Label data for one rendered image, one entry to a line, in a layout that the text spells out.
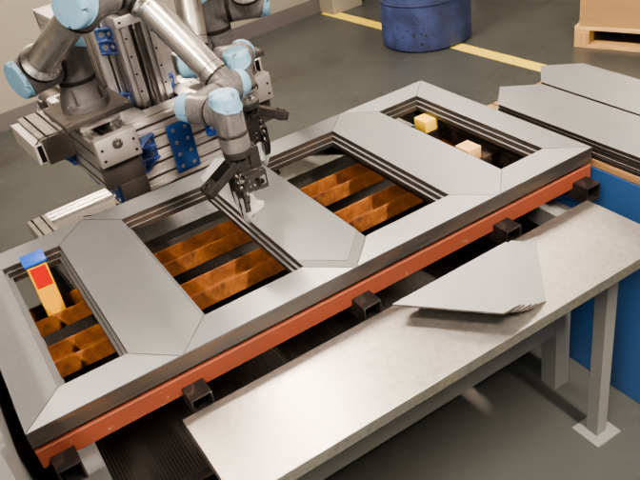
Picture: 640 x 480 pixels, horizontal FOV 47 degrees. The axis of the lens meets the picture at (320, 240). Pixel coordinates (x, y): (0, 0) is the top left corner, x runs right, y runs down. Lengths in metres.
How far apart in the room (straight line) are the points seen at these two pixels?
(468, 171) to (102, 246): 1.00
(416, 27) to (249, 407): 3.99
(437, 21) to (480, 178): 3.32
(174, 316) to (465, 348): 0.65
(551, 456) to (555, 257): 0.75
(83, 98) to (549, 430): 1.77
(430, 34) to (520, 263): 3.58
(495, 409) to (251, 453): 1.21
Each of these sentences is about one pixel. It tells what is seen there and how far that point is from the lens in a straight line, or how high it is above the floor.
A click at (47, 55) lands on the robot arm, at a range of 2.21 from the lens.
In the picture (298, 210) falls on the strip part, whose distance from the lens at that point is 1.98.
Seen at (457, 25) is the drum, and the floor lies 0.14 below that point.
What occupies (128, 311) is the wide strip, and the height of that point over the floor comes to 0.86.
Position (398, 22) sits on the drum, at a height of 0.22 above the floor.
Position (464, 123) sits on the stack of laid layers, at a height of 0.84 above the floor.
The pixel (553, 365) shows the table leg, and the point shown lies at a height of 0.11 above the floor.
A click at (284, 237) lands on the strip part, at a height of 0.86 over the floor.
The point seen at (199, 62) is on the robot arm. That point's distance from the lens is 1.98.
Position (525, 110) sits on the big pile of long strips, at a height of 0.85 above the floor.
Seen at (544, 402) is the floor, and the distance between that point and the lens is 2.58.
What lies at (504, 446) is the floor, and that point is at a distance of 2.45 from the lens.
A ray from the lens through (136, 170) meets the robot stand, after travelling 2.45.
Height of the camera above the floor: 1.87
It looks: 33 degrees down
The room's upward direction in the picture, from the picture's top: 11 degrees counter-clockwise
